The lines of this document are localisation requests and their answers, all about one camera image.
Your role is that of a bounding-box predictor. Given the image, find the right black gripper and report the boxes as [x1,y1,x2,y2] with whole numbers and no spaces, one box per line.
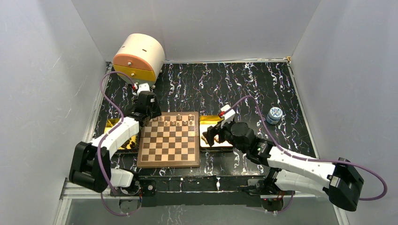
[202,117,247,154]

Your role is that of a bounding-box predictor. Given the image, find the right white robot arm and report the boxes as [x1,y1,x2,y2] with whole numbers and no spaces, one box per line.
[202,121,364,211]

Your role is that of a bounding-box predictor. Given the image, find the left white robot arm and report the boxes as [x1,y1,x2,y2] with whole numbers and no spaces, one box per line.
[69,91,161,195]

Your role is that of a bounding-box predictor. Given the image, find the gold tin with light pieces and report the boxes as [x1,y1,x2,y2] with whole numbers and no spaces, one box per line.
[199,115,233,152]

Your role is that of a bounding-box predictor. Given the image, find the gold tin with dark pieces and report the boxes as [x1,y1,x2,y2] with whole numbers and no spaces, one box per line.
[104,119,140,153]

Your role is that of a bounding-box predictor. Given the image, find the small blue white jar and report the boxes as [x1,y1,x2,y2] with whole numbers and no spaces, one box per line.
[266,107,283,125]

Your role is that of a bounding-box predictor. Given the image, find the wooden chessboard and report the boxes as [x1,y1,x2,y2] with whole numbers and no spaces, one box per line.
[137,112,200,168]

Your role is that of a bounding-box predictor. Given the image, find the round cream drawer box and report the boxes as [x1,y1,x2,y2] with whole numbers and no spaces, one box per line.
[112,33,165,87]

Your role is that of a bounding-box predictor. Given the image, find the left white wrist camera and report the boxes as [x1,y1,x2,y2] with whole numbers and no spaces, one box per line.
[132,82,151,97]

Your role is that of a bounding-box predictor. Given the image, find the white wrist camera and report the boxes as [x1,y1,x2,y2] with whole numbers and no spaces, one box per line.
[132,82,151,97]
[218,104,236,128]

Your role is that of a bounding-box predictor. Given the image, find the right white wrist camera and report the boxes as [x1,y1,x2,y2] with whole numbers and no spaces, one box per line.
[218,104,236,128]

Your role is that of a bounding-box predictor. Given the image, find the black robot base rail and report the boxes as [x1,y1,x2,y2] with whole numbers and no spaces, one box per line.
[111,175,294,211]

